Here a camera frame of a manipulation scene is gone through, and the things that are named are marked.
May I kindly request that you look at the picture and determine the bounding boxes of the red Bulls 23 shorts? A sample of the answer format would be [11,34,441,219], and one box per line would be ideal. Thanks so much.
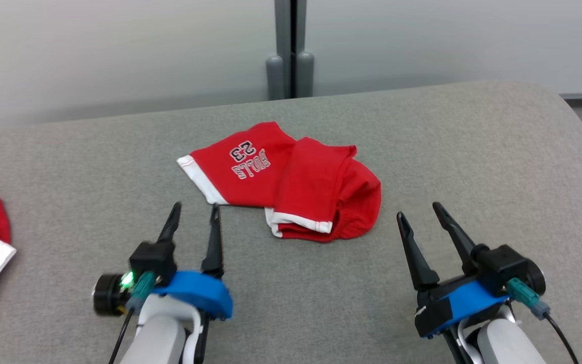
[176,121,382,243]

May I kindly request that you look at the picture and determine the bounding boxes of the right camera cable, green plug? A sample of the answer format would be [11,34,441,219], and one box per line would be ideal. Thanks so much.
[505,277,580,364]

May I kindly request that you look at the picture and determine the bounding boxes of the grey partition post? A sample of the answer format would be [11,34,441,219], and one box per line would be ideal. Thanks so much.
[265,0,316,101]

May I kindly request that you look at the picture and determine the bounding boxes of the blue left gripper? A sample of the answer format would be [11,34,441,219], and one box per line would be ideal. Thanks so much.
[151,201,234,321]

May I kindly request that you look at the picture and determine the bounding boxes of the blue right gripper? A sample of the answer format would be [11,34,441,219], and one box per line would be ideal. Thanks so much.
[396,202,510,339]

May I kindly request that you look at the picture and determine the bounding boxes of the left camera cable, green plug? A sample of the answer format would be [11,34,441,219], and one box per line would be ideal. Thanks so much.
[108,272,156,364]

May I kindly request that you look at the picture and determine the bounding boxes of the camera cable, green plug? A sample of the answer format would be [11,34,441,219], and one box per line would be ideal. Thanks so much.
[108,272,156,364]
[505,277,580,364]

